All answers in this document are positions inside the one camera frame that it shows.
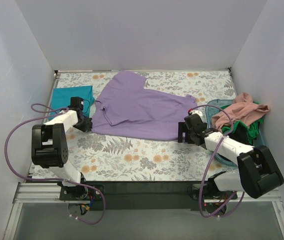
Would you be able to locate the purple t shirt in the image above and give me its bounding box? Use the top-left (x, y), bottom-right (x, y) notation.
top-left (92, 71), bottom-right (197, 141)

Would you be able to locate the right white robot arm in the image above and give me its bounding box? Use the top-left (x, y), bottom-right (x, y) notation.
top-left (178, 114), bottom-right (284, 199)

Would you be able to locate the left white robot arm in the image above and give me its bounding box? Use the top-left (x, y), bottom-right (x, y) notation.
top-left (31, 96), bottom-right (92, 200)

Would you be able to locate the folded teal t shirt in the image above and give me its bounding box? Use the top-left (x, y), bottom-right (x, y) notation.
top-left (50, 85), bottom-right (95, 117)

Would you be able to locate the floral table mat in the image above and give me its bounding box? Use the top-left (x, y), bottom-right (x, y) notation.
top-left (31, 70), bottom-right (264, 182)

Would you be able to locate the pink t shirt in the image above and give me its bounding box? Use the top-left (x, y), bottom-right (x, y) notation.
top-left (211, 92), bottom-right (270, 131)

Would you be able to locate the green t shirt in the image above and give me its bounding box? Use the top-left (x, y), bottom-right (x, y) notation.
top-left (219, 101), bottom-right (265, 142)

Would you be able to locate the teal plastic basket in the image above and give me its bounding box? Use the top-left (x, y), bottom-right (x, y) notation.
top-left (205, 99), bottom-right (267, 168)

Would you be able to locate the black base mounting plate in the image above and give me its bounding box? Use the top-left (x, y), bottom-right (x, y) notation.
top-left (57, 181), bottom-right (222, 211)

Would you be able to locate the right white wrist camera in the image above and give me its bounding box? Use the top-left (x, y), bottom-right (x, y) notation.
top-left (188, 109), bottom-right (203, 119)

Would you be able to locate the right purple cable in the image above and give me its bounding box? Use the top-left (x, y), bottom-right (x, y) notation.
top-left (188, 104), bottom-right (245, 219)

